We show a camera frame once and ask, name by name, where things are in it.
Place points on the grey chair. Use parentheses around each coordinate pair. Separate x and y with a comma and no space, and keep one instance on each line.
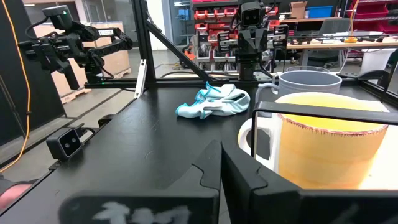
(334,26)

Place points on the blue bin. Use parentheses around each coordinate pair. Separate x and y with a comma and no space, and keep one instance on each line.
(319,12)

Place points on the shelving with red bins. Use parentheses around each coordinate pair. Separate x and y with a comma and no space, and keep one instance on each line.
(214,18)

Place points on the yellow ceramic mug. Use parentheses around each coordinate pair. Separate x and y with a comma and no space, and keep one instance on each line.
(329,149)

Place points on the table-level camera box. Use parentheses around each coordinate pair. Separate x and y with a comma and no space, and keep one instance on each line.
(65,143)

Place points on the cardboard box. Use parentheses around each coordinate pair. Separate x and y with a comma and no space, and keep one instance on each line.
(299,9)

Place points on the light blue cloth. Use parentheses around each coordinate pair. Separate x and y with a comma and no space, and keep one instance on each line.
(217,102)

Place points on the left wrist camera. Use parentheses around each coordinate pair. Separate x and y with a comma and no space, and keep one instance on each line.
(251,15)

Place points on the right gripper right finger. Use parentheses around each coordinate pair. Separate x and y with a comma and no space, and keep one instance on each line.
(264,202)

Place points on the yellow hand tool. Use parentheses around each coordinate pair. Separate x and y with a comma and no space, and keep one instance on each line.
(350,40)

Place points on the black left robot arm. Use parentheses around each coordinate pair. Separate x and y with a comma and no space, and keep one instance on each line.
(248,70)

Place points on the wooden desk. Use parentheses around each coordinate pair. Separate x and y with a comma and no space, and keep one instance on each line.
(342,45)

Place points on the wooden pallet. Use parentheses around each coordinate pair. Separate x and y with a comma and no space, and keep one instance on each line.
(76,96)

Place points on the black panel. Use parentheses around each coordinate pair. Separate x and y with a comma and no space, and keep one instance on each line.
(12,93)

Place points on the person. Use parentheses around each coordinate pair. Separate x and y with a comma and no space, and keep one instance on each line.
(12,194)

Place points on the white bin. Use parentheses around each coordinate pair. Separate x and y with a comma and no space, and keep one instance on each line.
(376,60)

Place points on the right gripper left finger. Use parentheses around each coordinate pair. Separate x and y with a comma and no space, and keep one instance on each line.
(186,199)

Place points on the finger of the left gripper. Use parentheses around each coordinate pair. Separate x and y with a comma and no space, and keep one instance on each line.
(259,40)
(247,40)

